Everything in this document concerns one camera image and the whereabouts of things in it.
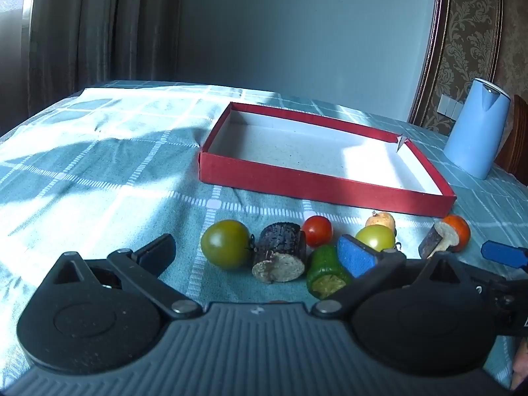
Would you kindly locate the light green tomato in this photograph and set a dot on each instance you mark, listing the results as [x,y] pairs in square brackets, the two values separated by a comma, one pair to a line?
[377,237]

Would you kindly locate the red shallow cardboard box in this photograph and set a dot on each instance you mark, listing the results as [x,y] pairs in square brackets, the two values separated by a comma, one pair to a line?
[300,155]

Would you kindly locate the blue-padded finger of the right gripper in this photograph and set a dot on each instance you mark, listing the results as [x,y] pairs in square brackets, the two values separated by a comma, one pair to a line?
[515,257]

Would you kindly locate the brown wooden chair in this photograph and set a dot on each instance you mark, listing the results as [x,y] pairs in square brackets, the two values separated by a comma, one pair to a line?
[513,156]

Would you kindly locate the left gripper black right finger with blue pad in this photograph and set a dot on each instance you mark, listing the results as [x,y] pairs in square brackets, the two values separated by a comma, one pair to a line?
[371,272]

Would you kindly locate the orange tangerine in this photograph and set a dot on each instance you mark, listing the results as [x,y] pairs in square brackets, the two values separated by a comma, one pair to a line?
[462,229]

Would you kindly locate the red cherry tomato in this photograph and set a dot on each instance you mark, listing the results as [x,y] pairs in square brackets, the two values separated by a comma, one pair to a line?
[318,231]

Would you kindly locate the large dark green tomato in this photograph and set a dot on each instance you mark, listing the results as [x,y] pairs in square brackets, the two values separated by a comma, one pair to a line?
[226,244]

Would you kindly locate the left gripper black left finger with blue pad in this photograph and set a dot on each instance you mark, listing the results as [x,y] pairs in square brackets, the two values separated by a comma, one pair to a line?
[140,271]

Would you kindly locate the teal checked bedsheet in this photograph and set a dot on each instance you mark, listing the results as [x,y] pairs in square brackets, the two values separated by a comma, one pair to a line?
[115,166]

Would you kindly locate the green cucumber chunk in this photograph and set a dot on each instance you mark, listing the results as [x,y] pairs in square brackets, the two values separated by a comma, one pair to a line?
[326,275]

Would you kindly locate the brown patterned curtain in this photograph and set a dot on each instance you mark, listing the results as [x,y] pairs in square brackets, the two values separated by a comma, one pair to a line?
[73,44]

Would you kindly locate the person's hand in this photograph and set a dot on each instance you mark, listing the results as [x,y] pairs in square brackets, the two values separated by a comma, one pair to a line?
[520,366]

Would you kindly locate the white wall switch panel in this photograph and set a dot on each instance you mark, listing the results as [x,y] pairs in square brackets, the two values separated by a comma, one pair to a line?
[449,107]

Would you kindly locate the light blue kettle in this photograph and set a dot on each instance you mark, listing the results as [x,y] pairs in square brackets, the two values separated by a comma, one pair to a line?
[474,140]

